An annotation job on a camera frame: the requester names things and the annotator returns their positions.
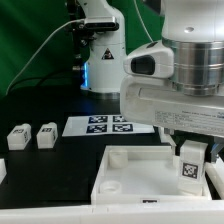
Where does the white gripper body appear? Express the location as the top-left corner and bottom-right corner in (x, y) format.
(120, 75), (224, 138)

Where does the white sheet with tags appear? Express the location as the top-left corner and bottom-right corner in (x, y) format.
(62, 114), (154, 137)

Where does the grey camera on stand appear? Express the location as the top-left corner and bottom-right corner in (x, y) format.
(84, 16), (119, 31)

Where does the white square tabletop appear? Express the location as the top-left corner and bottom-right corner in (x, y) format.
(91, 146), (211, 205)

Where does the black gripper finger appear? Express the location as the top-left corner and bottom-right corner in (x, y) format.
(164, 128), (176, 154)
(211, 137), (224, 163)

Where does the white camera cable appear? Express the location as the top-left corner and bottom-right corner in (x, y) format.
(5, 18), (86, 96)

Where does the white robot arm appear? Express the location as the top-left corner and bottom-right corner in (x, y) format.
(77, 0), (224, 161)

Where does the black camera stand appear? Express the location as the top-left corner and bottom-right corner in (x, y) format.
(65, 0), (91, 91)

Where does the white L-shaped obstacle fence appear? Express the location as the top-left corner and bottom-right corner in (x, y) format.
(0, 159), (224, 224)

